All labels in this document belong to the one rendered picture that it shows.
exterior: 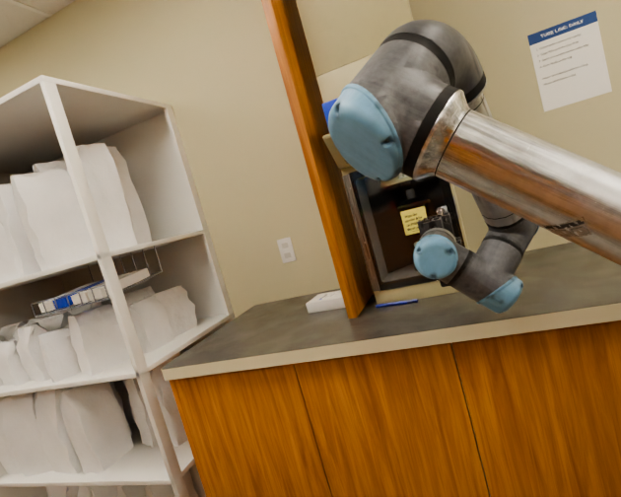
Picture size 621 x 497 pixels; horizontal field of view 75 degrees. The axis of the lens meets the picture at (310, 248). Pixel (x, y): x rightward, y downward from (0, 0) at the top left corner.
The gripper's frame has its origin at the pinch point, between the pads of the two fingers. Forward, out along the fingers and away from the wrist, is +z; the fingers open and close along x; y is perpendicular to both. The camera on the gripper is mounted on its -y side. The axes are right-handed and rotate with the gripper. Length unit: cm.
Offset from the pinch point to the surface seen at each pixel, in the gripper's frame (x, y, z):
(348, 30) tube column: 13, 66, 23
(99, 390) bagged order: 152, -33, 14
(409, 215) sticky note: 9.0, 6.5, 21.3
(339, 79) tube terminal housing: 19, 53, 23
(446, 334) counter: 4.2, -22.2, -7.5
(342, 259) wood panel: 31.6, -1.4, 14.4
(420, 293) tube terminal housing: 11.9, -18.8, 22.5
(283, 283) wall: 79, -14, 65
